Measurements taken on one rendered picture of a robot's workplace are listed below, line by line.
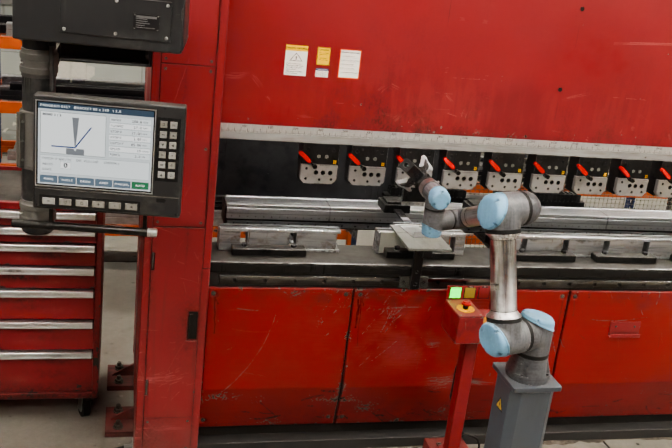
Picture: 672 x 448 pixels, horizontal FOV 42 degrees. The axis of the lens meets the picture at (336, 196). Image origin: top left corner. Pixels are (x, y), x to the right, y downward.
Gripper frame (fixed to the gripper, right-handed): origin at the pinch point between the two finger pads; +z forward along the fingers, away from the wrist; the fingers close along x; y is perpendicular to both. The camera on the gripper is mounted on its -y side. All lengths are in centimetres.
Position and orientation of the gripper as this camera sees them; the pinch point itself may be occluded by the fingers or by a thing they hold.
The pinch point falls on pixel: (408, 167)
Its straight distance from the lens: 346.1
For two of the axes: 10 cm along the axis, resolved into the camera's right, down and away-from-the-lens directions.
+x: 7.1, -7.0, -0.8
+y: 6.7, 6.4, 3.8
